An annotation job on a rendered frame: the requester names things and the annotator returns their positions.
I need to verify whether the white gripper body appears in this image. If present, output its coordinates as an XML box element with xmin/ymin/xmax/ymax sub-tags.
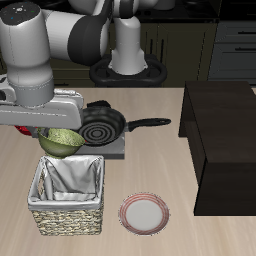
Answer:
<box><xmin>0</xmin><ymin>88</ymin><xmax>85</xmax><ymax>130</ymax></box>

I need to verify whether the green bowl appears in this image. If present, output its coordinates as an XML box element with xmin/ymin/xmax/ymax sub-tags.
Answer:
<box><xmin>36</xmin><ymin>127</ymin><xmax>86</xmax><ymax>160</ymax></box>

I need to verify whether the white lined wicker basket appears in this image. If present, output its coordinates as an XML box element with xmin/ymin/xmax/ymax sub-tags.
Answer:
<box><xmin>27</xmin><ymin>154</ymin><xmax>106</xmax><ymax>237</ymax></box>

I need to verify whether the red mug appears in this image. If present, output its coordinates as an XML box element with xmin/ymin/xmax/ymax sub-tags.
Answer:
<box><xmin>13</xmin><ymin>124</ymin><xmax>40</xmax><ymax>138</ymax></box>

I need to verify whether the black frying pan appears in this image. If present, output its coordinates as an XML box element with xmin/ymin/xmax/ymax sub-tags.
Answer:
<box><xmin>78</xmin><ymin>106</ymin><xmax>172</xmax><ymax>148</ymax></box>

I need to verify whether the dark grey stove plate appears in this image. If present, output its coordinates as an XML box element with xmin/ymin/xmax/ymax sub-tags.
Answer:
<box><xmin>73</xmin><ymin>131</ymin><xmax>126</xmax><ymax>161</ymax></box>

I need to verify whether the white plate with red rings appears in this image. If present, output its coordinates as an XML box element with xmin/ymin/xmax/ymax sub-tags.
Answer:
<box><xmin>118</xmin><ymin>191</ymin><xmax>171</xmax><ymax>237</ymax></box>

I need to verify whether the dark kitchen cupboard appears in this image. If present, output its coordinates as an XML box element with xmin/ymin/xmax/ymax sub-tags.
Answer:
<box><xmin>49</xmin><ymin>20</ymin><xmax>219</xmax><ymax>89</ymax></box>

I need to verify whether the dark wooden cabinet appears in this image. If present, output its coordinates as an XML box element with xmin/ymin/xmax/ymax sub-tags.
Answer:
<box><xmin>178</xmin><ymin>80</ymin><xmax>256</xmax><ymax>217</ymax></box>

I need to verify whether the grey kitchen drawer unit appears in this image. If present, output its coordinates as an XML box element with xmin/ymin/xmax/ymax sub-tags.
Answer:
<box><xmin>207</xmin><ymin>19</ymin><xmax>256</xmax><ymax>83</ymax></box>

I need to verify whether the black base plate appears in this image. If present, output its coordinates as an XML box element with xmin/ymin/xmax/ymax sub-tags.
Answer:
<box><xmin>88</xmin><ymin>54</ymin><xmax>168</xmax><ymax>88</ymax></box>

